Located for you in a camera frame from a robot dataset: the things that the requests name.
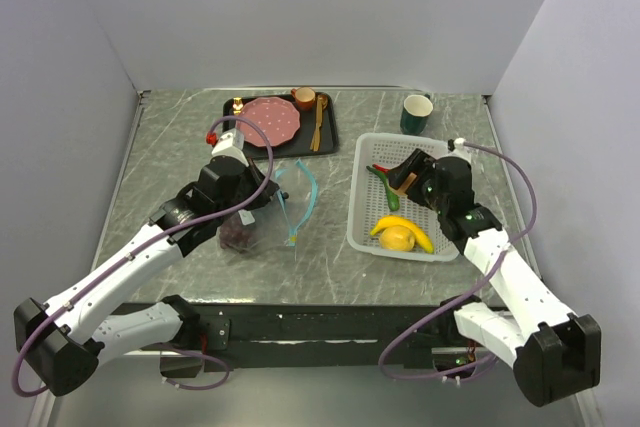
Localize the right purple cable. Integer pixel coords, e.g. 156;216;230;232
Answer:
377;138;540;384

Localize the purple cable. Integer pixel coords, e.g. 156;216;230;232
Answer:
377;138;540;384
10;115;275;396

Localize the clear zip top bag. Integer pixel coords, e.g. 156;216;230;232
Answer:
222;159;318;255

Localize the pink dotted plate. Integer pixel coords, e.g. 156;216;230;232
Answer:
237;97;301;148

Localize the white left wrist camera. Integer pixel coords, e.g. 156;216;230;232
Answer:
206;128;248;165

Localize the green chili pepper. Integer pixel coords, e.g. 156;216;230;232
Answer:
366;165;400;212

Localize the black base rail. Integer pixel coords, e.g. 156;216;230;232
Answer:
170;303;436;369

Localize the orange small cup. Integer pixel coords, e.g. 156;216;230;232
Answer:
291;87;317;112

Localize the yellow lemon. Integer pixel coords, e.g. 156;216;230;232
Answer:
379;225;416;252

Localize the dark green cup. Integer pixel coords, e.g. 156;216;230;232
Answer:
400;94;434;136

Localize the white plastic basket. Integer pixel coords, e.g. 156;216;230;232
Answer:
347;133;459;262

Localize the gold spoon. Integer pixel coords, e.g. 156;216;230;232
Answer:
318;94;328;110

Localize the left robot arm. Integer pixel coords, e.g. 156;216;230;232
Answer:
11;153;279;397

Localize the peach with green leaf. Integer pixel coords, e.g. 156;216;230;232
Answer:
395;173;417;196

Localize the gold knife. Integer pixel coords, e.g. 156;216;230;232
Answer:
310;95;324;152

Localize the black serving tray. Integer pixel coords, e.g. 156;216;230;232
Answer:
222;92;339;158

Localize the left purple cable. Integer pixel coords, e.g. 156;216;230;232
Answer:
10;115;275;396

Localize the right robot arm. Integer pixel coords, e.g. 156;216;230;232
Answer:
378;141;602;407

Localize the red grape bunch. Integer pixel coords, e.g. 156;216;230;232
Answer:
217;225;254;252

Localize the yellow banana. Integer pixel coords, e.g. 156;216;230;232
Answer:
369;215;435;254

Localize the gold fork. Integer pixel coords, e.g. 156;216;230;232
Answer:
233;97;244;115

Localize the red chili pepper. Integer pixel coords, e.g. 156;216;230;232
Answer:
372;164;389;174

